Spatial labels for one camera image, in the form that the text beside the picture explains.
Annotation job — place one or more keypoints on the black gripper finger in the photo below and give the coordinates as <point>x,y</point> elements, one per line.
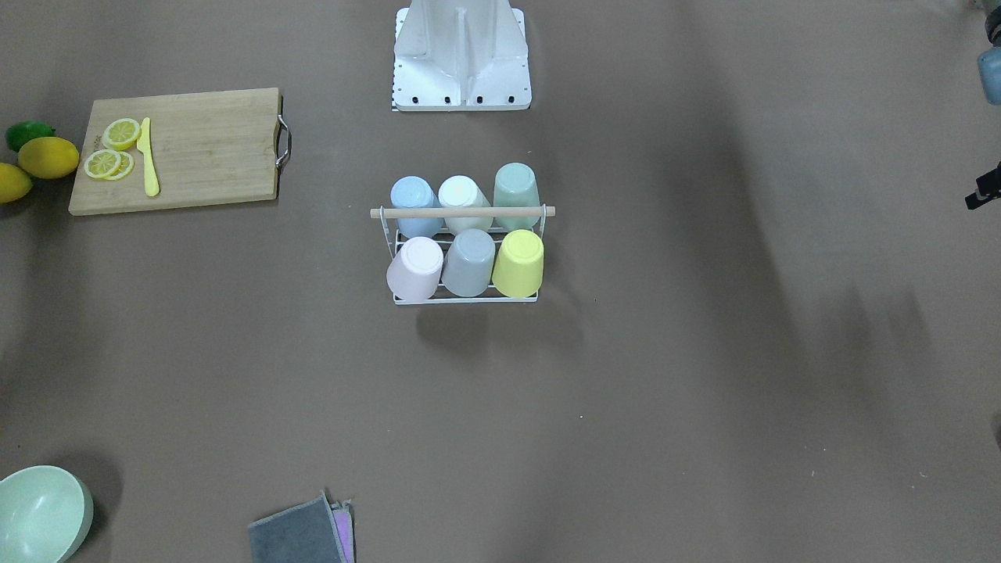
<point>987,189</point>

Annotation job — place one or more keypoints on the green plastic cup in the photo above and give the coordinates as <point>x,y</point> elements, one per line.
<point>516,186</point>

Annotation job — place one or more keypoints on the pink plastic cup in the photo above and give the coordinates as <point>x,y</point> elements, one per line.
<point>414,273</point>

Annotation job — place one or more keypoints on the yellow plastic cup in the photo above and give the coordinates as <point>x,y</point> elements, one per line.
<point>519,268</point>

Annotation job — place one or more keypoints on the grey plastic cup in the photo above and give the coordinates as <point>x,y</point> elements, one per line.
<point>468,264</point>

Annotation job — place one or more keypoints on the white plastic cup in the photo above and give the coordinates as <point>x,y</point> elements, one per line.
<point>460,191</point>

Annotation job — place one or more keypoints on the blue plastic cup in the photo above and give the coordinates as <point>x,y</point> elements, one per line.
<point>415,192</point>

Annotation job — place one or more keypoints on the grey folded cloth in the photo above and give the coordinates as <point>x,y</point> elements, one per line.
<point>315,531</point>

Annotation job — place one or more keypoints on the wooden cutting board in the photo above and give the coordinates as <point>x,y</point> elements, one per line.
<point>208,149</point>

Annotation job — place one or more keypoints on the lemon slice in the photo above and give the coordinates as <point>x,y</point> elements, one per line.
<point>121,134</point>
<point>109,165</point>

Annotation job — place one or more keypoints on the whole yellow lemon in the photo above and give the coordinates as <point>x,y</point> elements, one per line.
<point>48,158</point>
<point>14,183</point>

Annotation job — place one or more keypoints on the green lime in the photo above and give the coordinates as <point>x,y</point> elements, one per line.
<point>17,135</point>

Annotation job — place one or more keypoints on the mint green bowl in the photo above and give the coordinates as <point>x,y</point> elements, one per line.
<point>46,514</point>

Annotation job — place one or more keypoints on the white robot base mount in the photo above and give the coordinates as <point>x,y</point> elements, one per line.
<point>460,56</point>

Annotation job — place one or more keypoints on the white wire cup holder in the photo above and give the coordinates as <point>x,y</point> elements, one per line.
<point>394,240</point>

